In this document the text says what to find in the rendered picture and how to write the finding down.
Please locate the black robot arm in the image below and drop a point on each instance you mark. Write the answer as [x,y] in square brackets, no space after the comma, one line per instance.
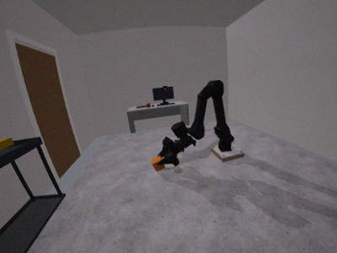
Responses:
[215,90]

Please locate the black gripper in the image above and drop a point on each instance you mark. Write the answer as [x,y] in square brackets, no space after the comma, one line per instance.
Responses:
[170,157]

